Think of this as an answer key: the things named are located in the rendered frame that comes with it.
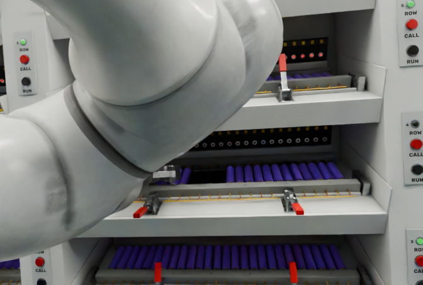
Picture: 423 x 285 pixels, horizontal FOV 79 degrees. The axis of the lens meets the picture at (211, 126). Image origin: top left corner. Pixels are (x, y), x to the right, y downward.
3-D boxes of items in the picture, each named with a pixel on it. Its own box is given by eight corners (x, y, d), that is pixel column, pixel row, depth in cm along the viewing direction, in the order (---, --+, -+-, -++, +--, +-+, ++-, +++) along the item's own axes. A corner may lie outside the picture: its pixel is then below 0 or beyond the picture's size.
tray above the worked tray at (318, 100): (379, 122, 46) (392, 40, 41) (59, 139, 52) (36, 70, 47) (336, 94, 64) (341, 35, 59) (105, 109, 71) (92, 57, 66)
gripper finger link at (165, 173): (131, 167, 39) (163, 166, 37) (150, 167, 43) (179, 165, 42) (131, 184, 38) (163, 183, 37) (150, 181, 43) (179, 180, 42)
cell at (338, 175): (333, 168, 59) (345, 185, 53) (325, 168, 59) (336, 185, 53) (335, 162, 58) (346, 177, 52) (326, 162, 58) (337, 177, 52)
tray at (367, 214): (384, 234, 46) (393, 189, 43) (67, 238, 52) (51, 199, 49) (340, 173, 65) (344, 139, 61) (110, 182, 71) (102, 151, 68)
